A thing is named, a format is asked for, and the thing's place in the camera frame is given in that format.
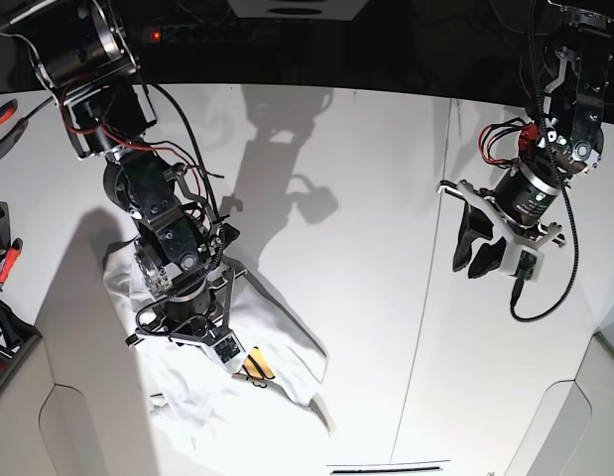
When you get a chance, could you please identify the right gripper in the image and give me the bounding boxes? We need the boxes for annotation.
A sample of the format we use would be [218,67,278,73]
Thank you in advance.
[126,266,247,357]

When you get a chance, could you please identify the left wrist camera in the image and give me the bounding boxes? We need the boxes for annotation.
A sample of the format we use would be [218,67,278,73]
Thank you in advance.
[499,242,545,283]

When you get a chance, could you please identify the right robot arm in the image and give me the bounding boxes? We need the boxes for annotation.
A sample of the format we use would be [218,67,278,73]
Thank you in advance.
[0,1,244,366]

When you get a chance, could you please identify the white printed t-shirt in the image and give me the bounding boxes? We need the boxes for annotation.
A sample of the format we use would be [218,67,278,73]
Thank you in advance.
[102,239,336,437]

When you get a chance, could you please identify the black power strip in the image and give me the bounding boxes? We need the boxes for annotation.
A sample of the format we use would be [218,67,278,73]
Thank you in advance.
[137,24,288,45]

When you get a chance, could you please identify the orange handled tool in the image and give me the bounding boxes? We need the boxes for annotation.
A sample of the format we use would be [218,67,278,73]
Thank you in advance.
[0,238,23,291]

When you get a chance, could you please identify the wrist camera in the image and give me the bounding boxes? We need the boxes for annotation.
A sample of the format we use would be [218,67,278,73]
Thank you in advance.
[208,332,246,374]
[499,242,545,283]

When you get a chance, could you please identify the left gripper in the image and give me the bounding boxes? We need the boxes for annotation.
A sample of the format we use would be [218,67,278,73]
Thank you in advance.
[437,179,566,279]

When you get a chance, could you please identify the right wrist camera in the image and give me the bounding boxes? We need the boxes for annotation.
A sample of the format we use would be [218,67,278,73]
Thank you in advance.
[208,332,246,374]

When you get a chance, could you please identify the orange grey pliers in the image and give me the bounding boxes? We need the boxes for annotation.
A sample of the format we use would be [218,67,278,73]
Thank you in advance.
[0,99,29,161]

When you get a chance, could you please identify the camera braided cable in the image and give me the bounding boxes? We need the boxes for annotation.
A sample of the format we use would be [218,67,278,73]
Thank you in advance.
[508,187,580,323]

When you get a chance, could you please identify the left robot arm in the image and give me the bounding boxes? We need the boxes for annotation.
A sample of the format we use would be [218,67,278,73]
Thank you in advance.
[437,1,614,282]

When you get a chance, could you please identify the white box at top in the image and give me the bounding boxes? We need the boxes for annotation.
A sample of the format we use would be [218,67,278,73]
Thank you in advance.
[227,0,368,21]

